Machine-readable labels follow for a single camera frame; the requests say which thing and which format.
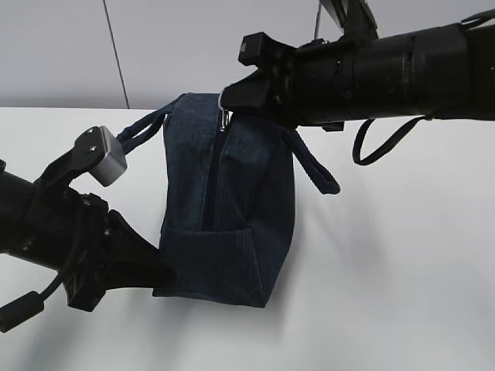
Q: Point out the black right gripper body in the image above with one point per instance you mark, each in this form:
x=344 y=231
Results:
x=417 y=73

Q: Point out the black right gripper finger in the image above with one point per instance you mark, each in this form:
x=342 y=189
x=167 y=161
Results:
x=253 y=94

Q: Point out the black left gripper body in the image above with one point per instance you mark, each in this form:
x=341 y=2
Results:
x=56 y=236

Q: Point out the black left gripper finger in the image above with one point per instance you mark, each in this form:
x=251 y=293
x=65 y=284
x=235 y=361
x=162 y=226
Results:
x=130 y=260

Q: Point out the dark navy lunch bag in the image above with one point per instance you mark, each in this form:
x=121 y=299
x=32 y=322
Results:
x=230 y=204

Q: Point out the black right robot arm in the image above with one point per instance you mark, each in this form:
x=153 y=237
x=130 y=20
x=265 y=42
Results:
x=479 y=31

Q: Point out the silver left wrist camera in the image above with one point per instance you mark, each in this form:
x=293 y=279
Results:
x=96 y=151

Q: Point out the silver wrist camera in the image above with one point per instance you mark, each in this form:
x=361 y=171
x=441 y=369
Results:
x=354 y=18
x=96 y=151

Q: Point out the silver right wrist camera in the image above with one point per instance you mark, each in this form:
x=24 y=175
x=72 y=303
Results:
x=354 y=18

